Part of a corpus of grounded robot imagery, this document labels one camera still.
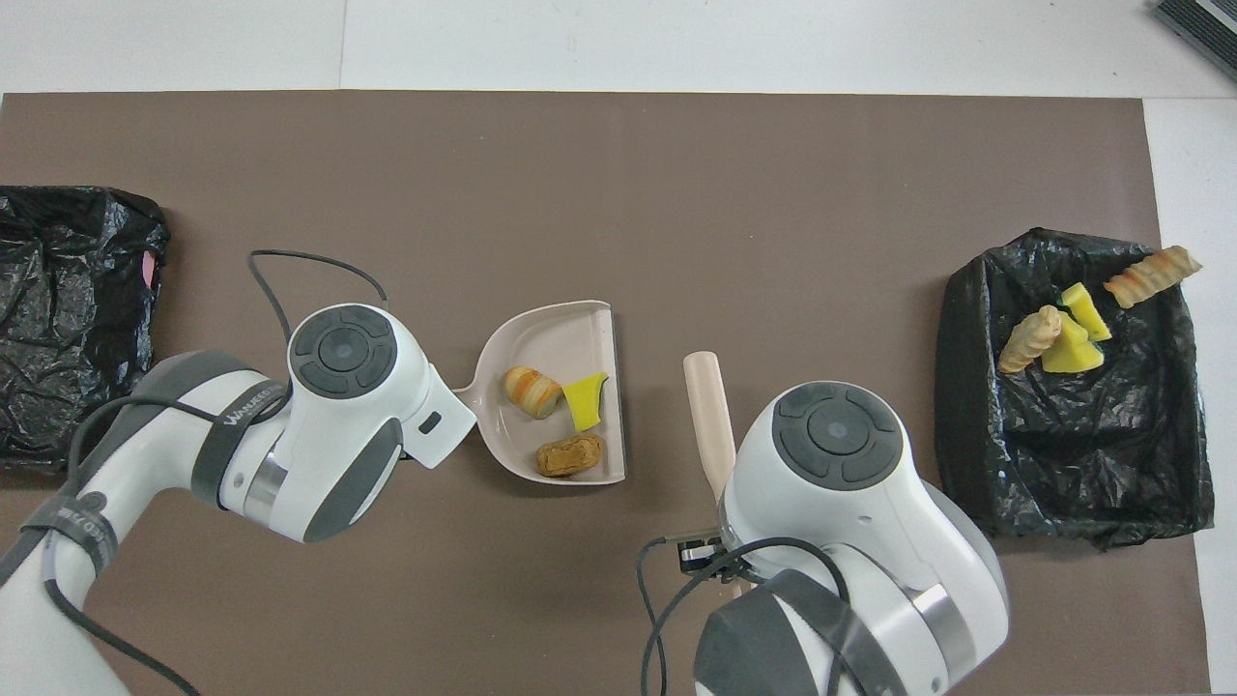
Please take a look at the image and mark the beige hand brush black bristles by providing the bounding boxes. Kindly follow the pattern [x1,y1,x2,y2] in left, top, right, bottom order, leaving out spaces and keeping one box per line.
[682,350,755,595]

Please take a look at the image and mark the brown toy bread roll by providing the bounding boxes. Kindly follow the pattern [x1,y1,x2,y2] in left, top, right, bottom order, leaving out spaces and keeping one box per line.
[535,432,607,479]

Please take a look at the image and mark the pale toy pastry piece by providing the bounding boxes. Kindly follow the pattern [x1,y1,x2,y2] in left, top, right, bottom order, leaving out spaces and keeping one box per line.
[503,365,564,421]
[997,304,1064,376]

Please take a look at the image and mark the beige plastic dustpan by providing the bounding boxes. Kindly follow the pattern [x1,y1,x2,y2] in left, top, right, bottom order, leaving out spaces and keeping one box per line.
[452,300,628,485]

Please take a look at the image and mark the orange striped toy croissant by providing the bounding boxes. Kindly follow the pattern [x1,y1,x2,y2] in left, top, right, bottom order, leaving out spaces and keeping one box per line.
[1103,245,1204,310]

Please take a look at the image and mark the black bag lined bin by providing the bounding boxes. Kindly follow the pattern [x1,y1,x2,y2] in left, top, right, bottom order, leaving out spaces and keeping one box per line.
[934,227,1216,552]

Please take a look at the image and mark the black bag bin pink spot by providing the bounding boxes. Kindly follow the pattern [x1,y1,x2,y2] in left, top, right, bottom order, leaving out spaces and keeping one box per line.
[0,186,172,473]

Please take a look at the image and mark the brown table mat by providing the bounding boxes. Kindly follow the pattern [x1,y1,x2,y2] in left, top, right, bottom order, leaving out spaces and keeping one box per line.
[0,92,1214,696]

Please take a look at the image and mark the dark grey ribbed object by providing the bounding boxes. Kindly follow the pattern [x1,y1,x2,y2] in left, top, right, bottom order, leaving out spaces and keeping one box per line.
[1152,0,1237,83]

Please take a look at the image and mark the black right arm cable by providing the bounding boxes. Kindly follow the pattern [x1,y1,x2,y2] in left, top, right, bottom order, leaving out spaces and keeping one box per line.
[635,535,871,696]

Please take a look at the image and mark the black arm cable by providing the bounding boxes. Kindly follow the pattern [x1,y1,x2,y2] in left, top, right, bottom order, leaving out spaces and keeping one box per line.
[635,535,871,696]
[39,248,389,696]

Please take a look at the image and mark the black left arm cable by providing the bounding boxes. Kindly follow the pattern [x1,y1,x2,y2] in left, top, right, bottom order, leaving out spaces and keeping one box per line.
[39,248,389,696]

